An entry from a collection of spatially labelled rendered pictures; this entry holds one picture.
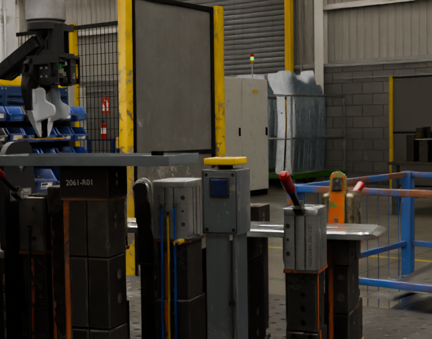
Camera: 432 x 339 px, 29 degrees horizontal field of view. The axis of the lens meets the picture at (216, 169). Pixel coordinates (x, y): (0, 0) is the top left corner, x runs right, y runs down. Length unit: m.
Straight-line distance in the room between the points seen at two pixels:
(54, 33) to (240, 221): 0.50
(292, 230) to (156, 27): 3.62
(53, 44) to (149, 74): 3.44
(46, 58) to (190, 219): 0.41
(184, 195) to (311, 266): 0.28
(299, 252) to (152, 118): 3.53
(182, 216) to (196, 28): 3.85
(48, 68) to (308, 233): 0.57
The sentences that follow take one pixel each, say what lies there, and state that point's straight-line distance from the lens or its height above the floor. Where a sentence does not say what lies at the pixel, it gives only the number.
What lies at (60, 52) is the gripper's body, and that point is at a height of 1.36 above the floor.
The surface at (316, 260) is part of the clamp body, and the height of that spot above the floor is 0.96.
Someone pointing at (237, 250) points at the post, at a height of 1.00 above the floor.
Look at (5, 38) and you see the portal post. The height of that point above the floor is 1.92.
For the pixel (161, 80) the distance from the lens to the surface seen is 5.11.
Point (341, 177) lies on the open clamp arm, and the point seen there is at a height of 1.10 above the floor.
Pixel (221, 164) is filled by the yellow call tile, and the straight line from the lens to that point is 1.45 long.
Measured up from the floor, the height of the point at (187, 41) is 1.74.
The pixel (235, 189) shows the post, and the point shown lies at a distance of 1.44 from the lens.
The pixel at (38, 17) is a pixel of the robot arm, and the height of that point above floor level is 1.42.
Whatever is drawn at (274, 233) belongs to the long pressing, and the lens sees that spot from 1.71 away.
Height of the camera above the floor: 1.22
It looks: 3 degrees down
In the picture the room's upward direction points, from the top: 1 degrees counter-clockwise
